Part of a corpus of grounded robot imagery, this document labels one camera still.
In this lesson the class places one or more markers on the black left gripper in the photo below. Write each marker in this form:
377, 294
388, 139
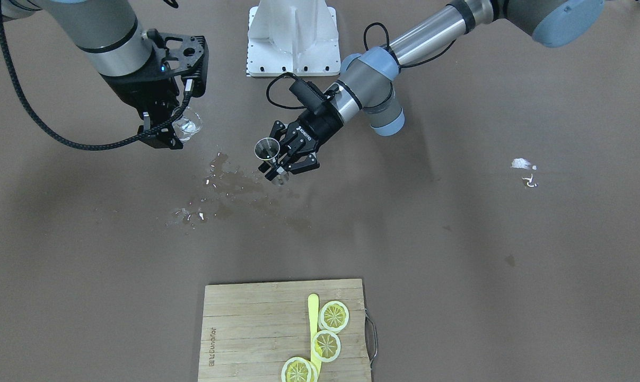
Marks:
321, 129

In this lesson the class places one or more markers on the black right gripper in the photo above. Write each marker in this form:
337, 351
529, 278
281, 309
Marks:
135, 91

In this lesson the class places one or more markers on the clear glass beaker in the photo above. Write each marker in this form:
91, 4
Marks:
188, 125

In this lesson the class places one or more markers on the steel jigger measuring cup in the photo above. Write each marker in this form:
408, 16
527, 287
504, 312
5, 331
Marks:
267, 149

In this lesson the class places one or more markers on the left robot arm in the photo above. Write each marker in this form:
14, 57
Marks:
366, 80

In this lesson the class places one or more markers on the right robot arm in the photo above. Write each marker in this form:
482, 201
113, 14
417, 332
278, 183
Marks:
107, 32

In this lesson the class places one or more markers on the spilled liquid puddle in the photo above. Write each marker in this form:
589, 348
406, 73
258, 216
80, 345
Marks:
228, 190

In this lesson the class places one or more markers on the yellow plastic knife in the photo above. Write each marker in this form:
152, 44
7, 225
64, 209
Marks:
313, 310

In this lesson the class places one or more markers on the lemon slice top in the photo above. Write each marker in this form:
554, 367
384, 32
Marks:
333, 316

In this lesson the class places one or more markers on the lemon slice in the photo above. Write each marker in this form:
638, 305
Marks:
298, 369
333, 316
325, 347

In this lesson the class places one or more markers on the bamboo cutting board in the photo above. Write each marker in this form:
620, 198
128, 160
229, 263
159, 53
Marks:
249, 330

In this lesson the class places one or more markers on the lemon slice middle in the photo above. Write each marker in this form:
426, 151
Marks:
325, 347

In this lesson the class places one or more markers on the lemon slice bottom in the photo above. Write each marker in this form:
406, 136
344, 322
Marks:
298, 369

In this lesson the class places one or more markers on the white crumbs on table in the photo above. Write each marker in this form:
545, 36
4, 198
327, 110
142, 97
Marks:
528, 169

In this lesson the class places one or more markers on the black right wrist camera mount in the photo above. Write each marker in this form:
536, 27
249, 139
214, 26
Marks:
179, 55

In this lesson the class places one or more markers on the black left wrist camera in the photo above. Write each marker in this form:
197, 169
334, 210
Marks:
309, 95

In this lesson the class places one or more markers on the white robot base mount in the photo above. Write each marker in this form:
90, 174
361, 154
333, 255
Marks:
300, 37

